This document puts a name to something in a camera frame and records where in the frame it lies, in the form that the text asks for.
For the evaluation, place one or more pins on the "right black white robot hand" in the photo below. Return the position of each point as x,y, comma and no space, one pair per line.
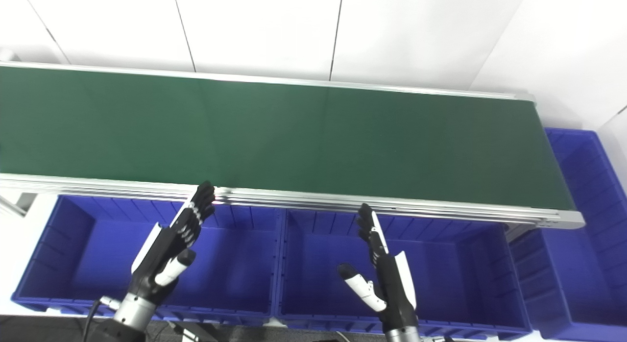
394,288

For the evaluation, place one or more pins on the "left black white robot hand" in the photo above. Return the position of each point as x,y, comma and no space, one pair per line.
164,249

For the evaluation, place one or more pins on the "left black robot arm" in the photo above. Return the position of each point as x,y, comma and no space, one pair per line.
130,315

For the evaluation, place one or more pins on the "blue plastic bin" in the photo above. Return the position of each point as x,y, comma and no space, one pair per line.
98,263
450,278
588,263

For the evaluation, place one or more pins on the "white black robot body part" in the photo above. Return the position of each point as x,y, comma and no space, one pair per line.
190,335

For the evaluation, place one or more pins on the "aluminium conveyor support leg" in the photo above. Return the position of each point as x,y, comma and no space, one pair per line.
22,202

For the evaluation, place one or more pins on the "grey conveyor end housing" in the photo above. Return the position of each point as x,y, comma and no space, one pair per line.
7,54

